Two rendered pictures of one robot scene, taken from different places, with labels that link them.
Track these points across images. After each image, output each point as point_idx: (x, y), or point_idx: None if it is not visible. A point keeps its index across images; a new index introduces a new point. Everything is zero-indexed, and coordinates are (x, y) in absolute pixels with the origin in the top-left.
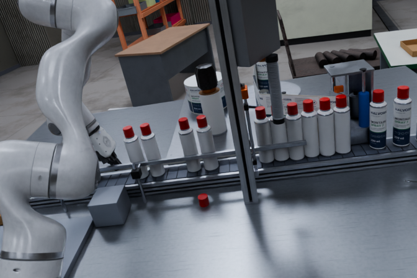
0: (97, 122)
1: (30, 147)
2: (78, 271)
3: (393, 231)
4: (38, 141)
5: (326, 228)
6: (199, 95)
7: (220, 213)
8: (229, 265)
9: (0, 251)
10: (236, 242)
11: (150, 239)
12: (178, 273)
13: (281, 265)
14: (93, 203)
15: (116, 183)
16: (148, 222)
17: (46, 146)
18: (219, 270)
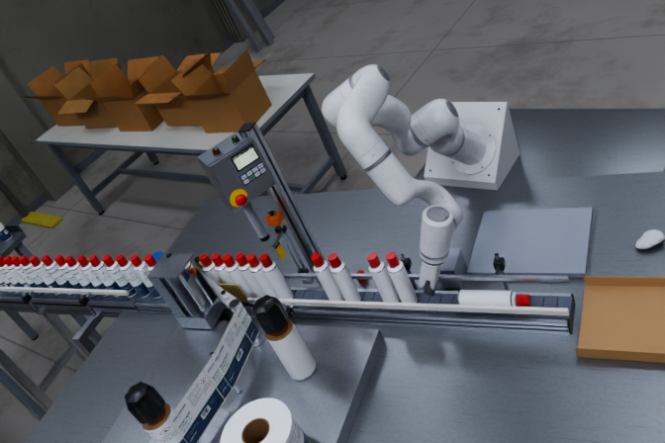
0: (419, 250)
1: (420, 109)
2: (474, 230)
3: (264, 241)
4: (418, 117)
5: (295, 247)
6: (294, 327)
7: (353, 267)
8: (364, 228)
9: (559, 243)
10: (353, 242)
11: (415, 251)
12: (398, 225)
13: (335, 226)
14: (454, 250)
15: (441, 298)
16: (416, 267)
17: (413, 115)
18: (372, 225)
